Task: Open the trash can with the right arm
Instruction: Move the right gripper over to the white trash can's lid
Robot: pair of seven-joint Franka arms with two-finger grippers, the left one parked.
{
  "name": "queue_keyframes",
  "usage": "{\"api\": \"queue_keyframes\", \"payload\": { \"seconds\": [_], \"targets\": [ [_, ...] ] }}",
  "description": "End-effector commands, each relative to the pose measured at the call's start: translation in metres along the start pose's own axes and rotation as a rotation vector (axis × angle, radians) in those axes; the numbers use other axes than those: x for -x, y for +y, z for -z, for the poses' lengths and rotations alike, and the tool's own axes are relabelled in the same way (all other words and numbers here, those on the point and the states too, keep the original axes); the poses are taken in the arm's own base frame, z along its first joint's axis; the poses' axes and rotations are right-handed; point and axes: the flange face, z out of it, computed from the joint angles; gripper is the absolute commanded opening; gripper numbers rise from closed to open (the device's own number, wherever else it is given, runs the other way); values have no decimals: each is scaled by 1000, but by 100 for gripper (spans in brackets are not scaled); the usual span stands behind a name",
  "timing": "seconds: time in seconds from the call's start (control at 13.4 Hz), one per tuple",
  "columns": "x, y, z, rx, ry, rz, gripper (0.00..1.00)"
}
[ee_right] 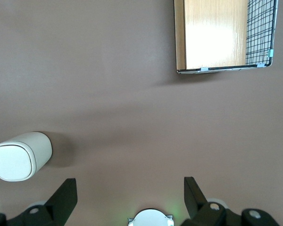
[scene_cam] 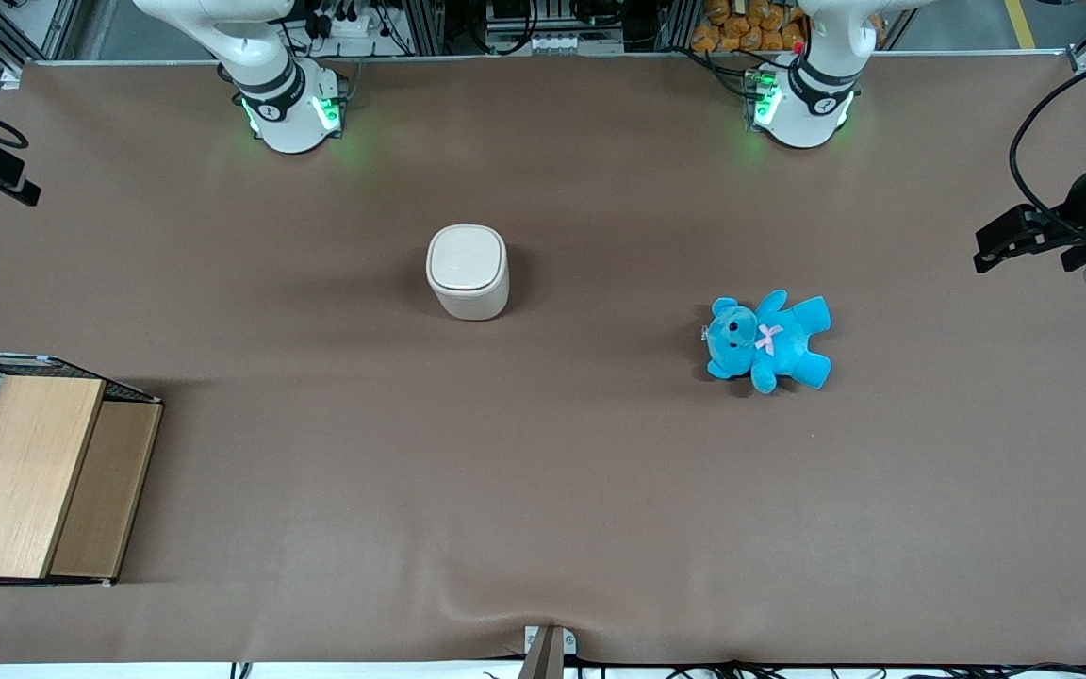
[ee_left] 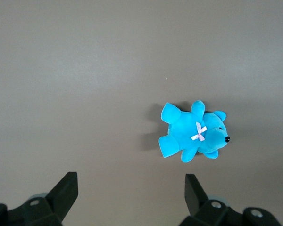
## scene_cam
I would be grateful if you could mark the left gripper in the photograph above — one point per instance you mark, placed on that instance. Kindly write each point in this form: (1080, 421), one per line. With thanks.
(1074, 220)

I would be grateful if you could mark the light wooden shelf board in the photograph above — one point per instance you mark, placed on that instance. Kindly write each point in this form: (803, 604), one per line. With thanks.
(20, 471)

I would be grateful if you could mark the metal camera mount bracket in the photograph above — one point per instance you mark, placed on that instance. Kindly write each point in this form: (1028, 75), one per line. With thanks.
(546, 651)

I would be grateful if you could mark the dark wooden shelf board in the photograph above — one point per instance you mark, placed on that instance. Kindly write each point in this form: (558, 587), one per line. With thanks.
(105, 490)

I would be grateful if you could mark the brown table mat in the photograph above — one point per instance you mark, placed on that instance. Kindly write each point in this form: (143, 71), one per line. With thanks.
(543, 471)

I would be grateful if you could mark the white power strip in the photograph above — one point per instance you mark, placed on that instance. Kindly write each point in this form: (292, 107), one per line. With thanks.
(350, 24)

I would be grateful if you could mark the orange plush toys pile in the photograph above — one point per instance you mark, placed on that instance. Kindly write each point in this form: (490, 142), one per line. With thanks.
(750, 24)

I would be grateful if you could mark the white lidded trash can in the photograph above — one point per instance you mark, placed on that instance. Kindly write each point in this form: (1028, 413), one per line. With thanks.
(467, 273)

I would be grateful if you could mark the blue teddy bear plush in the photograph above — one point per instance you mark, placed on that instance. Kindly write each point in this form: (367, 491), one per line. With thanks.
(769, 339)

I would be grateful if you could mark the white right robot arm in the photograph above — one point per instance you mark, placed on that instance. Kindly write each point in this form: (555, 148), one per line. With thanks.
(284, 90)

